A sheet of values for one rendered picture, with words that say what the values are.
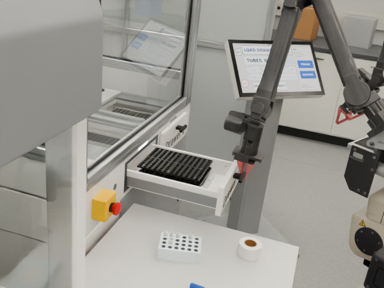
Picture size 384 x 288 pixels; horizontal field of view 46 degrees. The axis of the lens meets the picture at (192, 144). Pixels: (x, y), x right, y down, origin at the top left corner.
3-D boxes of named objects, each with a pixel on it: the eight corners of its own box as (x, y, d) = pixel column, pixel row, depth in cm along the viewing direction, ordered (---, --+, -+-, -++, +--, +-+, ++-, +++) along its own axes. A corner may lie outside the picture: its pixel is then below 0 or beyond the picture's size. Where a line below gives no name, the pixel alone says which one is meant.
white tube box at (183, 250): (200, 247, 140) (202, 236, 139) (199, 264, 132) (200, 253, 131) (160, 242, 140) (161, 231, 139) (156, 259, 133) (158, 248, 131)
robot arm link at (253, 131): (260, 126, 146) (267, 121, 150) (241, 119, 148) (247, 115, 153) (256, 145, 149) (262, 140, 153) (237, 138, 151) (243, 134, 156)
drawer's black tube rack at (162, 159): (210, 175, 168) (212, 160, 166) (196, 197, 153) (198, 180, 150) (155, 162, 174) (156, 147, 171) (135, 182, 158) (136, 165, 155)
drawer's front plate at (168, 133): (185, 134, 207) (187, 112, 203) (162, 158, 182) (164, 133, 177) (182, 134, 208) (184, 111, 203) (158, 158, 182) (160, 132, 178)
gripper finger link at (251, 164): (234, 170, 162) (238, 147, 158) (253, 176, 160) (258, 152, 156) (228, 178, 156) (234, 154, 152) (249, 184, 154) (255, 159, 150)
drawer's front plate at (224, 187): (239, 179, 172) (243, 153, 167) (219, 217, 146) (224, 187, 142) (234, 178, 172) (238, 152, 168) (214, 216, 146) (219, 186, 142)
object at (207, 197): (234, 176, 170) (236, 162, 168) (216, 210, 147) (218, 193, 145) (135, 154, 180) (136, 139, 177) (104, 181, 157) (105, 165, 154)
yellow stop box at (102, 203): (118, 212, 139) (119, 191, 136) (106, 224, 132) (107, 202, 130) (103, 208, 140) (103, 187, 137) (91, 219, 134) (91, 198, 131)
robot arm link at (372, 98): (383, 102, 133) (383, 105, 138) (363, 74, 136) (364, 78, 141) (355, 119, 136) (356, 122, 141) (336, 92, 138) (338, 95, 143)
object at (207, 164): (212, 162, 166) (212, 160, 166) (198, 182, 150) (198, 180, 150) (207, 160, 166) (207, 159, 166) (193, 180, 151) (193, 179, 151)
